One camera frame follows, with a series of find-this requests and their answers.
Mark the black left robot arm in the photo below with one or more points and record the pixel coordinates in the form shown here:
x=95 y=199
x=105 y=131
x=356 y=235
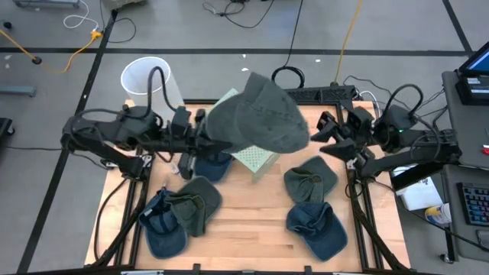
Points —
x=114 y=131

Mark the grey-green baseball cap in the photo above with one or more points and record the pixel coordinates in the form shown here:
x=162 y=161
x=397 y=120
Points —
x=263 y=114

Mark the blue denim baseball cap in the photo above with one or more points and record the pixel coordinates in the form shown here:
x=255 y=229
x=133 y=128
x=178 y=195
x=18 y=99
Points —
x=160 y=237
x=317 y=233
x=214 y=168

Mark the white printed container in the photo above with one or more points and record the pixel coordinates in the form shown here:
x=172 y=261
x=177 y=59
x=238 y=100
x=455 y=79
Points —
x=437 y=214

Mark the olive green baseball cap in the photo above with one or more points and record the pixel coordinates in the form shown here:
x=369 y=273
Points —
x=195 y=206
x=305 y=183

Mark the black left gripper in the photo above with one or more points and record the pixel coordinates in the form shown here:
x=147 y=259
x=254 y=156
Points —
x=187 y=143

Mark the white shade table lamp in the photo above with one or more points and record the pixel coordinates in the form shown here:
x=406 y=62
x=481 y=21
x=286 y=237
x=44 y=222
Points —
x=141 y=76

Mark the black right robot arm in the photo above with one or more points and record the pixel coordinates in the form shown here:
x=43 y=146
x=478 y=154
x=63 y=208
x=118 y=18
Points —
x=420 y=151

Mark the grey metal floor foot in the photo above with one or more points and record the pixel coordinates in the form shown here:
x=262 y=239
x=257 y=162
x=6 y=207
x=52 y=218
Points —
x=17 y=91

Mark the black backlit keyboard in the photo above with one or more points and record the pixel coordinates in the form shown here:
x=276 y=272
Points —
x=475 y=204

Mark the black computer monitor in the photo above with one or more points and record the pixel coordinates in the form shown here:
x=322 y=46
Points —
x=479 y=61

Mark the black desktop device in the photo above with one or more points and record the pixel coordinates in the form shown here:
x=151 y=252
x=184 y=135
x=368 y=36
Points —
x=471 y=93

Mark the red button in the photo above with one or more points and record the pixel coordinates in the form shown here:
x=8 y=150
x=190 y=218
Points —
x=486 y=149

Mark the pale green perforated metal shelf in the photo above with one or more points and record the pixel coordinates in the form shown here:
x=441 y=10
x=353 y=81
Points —
x=256 y=158

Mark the black aluminium table frame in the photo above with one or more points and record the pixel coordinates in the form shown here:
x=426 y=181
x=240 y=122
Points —
x=324 y=93

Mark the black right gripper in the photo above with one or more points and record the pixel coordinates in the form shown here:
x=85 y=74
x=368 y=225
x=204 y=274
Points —
x=361 y=130

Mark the grey equipment cart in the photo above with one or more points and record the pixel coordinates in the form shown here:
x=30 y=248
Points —
x=466 y=130

